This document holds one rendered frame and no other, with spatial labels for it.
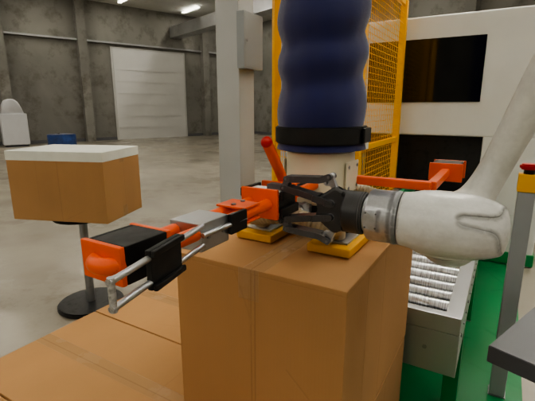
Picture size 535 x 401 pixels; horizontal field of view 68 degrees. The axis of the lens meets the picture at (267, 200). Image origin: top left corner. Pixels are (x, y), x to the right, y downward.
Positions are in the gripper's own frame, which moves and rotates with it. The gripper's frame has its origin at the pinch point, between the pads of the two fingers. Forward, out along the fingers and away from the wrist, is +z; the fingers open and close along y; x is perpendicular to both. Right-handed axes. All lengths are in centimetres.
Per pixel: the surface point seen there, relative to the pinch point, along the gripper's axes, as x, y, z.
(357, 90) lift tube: 23.3, -21.8, -9.4
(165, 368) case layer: 3, 53, 35
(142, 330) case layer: 14, 53, 56
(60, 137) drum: 381, 33, 682
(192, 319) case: -4.9, 28.7, 17.0
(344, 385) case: -3.8, 32.3, -18.9
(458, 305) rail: 75, 48, -31
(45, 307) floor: 61, 107, 204
